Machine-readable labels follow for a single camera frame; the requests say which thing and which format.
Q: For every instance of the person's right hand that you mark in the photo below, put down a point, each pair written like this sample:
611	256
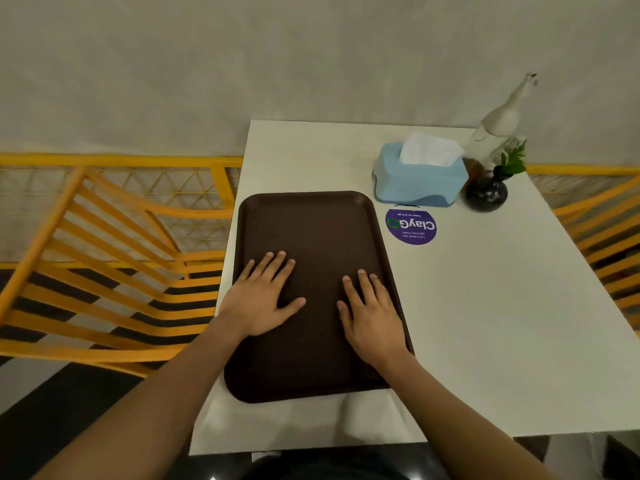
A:
375	327

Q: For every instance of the person's left hand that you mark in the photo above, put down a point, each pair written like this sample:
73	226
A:
255	304

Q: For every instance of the person's right middle finger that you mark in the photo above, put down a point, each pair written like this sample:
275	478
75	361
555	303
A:
366	286

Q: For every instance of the person's left little finger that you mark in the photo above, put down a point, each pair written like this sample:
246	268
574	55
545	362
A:
244	272

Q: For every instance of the person's left thumb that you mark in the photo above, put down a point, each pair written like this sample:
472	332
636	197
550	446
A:
291	307

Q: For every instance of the person's left middle finger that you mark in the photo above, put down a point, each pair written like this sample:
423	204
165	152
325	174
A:
275	269

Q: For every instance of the person's right thumb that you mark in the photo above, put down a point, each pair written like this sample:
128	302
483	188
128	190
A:
344	317

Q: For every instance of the person's right forearm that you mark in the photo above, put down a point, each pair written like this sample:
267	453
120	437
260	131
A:
450	424

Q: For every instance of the person's left forearm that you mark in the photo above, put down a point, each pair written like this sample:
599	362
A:
150	409

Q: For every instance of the dark brown plastic tray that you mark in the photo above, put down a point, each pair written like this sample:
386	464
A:
320	229

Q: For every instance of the purple round sticker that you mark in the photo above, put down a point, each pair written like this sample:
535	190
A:
411	227

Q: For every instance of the light blue tissue box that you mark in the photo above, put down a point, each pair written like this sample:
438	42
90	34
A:
420	184

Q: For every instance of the black round vase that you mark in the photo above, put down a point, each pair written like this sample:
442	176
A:
486	194

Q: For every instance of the white tissue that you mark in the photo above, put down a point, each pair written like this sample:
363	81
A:
430	149

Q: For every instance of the yellow slatted chair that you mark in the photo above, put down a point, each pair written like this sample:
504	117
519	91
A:
607	244
100	339

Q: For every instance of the yellow lattice railing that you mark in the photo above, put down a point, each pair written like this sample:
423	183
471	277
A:
580	170
125	160

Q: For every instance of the green plant sprig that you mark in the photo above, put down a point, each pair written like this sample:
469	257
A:
514	162

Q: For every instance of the white animal figurine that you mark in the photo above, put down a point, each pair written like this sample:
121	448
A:
495	127

